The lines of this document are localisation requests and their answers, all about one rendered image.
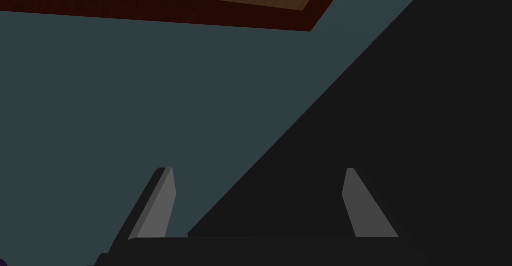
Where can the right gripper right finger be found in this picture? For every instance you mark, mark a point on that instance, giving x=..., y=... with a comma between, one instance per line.
x=366, y=210

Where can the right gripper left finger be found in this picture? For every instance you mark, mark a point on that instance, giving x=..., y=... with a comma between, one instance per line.
x=154, y=210

